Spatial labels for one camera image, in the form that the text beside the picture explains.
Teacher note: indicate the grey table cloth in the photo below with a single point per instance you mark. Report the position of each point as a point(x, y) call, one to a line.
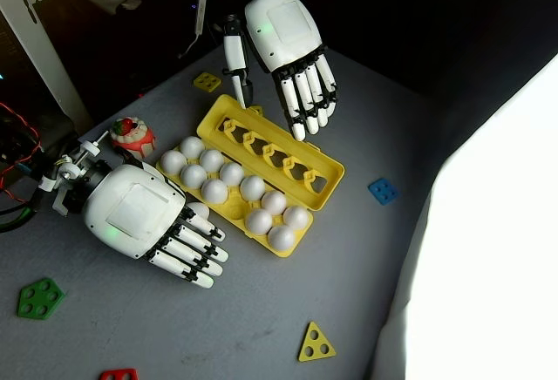
point(305, 293)

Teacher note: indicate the yellow triangle holed block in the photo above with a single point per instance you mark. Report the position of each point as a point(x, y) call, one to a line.
point(315, 343)

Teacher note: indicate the white plastic toy egg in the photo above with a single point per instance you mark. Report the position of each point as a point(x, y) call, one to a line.
point(274, 202)
point(211, 160)
point(252, 187)
point(231, 174)
point(296, 217)
point(199, 210)
point(258, 221)
point(192, 147)
point(214, 191)
point(193, 176)
point(281, 237)
point(173, 162)

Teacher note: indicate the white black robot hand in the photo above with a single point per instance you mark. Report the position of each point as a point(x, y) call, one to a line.
point(131, 210)
point(283, 31)

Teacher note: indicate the yellow egg carton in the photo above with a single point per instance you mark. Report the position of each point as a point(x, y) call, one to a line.
point(261, 125)

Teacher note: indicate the blue square holed block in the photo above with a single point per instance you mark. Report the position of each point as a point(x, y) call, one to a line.
point(383, 191)

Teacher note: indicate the strawberry cream toy cake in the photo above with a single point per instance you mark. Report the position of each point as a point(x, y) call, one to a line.
point(135, 144)

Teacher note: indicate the red holed toy block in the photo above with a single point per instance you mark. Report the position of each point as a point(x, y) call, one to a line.
point(118, 371)

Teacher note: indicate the green pentagon holed block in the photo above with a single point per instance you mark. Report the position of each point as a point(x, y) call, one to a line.
point(39, 300)

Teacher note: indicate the white frame post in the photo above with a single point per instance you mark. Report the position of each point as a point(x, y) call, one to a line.
point(39, 49)

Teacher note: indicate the yellow holed toy block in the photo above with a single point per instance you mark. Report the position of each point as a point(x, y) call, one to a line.
point(207, 81)

